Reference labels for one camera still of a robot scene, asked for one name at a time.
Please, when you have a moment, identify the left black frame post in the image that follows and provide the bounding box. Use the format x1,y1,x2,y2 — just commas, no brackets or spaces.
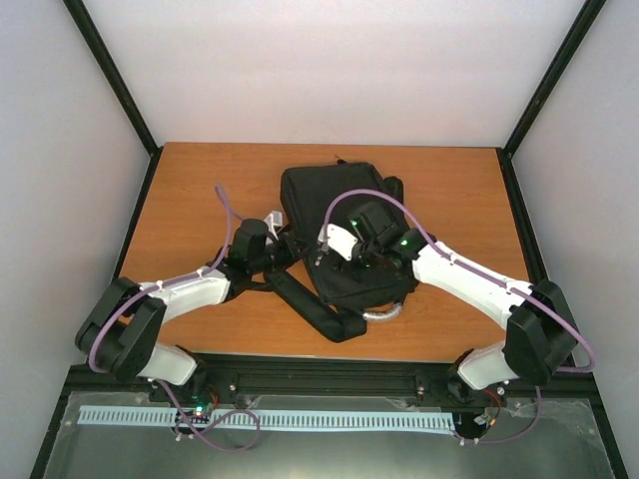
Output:
62,0,162,156

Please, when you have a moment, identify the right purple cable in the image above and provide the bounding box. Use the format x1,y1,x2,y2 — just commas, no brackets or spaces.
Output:
319,188,599,446

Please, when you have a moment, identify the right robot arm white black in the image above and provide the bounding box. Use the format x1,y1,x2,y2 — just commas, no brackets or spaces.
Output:
321,204,586,396

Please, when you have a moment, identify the light blue cable duct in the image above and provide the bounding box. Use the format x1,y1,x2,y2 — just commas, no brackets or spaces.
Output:
77,405,455,434

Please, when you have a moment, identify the right black frame post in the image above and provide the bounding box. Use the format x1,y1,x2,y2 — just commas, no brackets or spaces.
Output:
503,0,608,156

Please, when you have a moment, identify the black aluminium rail base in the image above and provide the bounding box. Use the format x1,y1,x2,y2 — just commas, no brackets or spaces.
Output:
63,354,602,412

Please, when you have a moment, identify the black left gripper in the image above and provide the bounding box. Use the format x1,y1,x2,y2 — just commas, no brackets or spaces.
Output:
250,233,313,275

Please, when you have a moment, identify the purple cable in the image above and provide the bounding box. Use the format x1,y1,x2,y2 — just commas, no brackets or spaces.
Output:
319,188,599,446
87,183,262,453

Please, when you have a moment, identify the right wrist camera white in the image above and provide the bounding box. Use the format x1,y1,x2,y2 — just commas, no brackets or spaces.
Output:
318,224,358,261

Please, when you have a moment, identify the black student backpack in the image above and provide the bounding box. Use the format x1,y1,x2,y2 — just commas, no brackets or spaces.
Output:
265,161,417,343

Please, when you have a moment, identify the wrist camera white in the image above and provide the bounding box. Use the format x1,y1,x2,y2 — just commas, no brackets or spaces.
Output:
264,211,284,236
318,224,358,261

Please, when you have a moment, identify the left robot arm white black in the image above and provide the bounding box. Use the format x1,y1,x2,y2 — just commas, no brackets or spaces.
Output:
75,219,302,402

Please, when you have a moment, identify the black frame post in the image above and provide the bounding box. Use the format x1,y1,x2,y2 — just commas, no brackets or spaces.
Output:
62,0,162,156
503,0,608,156

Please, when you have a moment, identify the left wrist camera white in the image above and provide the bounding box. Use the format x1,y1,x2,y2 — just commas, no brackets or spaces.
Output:
264,211,284,236

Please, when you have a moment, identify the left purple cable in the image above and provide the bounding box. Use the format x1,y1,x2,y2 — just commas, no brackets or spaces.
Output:
87,183,262,453

